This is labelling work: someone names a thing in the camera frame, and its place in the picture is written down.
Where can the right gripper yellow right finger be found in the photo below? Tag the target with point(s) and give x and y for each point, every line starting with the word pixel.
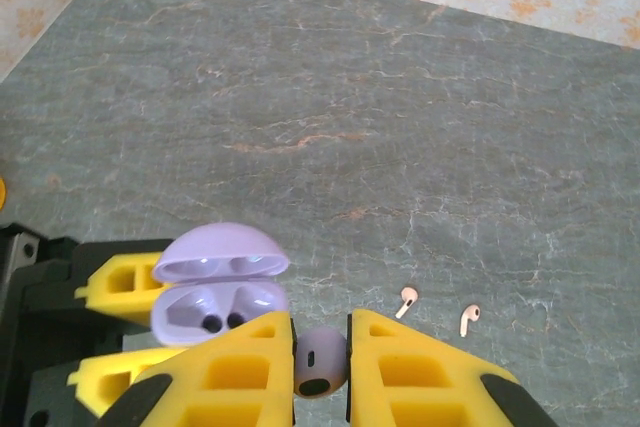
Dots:
pixel 365 397

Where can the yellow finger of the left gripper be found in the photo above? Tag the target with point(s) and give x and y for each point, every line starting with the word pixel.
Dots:
pixel 100 292
pixel 100 372

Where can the purple earbud charging case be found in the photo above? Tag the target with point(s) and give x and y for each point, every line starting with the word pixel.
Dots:
pixel 220 247

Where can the yellow pencil holder cup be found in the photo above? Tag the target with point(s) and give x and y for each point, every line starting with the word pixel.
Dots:
pixel 2 193

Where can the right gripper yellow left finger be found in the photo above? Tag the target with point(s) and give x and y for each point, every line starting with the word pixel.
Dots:
pixel 200 397

